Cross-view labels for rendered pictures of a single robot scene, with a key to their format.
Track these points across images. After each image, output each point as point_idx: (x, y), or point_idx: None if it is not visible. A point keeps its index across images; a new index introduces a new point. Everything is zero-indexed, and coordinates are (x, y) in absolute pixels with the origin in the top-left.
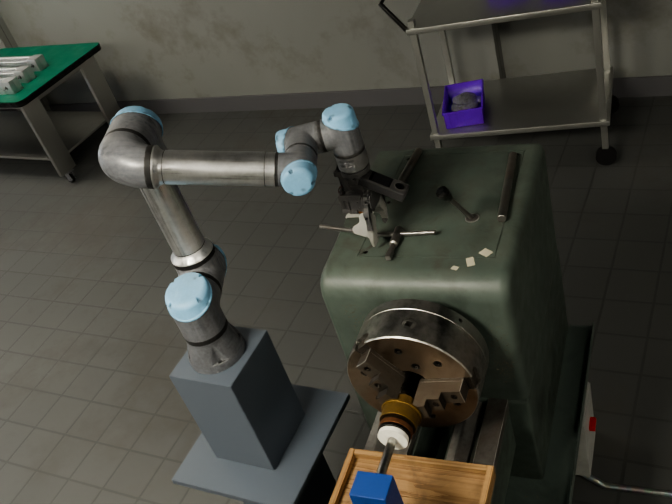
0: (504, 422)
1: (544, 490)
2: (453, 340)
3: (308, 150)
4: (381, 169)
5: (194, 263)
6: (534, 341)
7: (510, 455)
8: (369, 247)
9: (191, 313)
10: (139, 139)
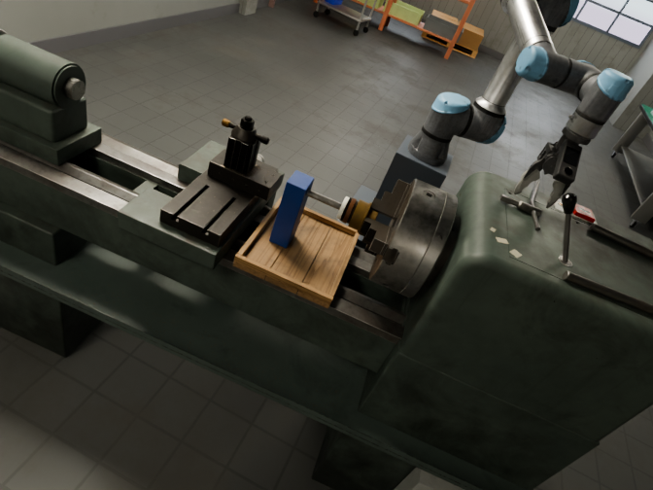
0: (380, 332)
1: (347, 408)
2: (417, 226)
3: (563, 63)
4: (624, 232)
5: (478, 103)
6: (459, 362)
7: (363, 358)
8: (515, 195)
9: (436, 104)
10: None
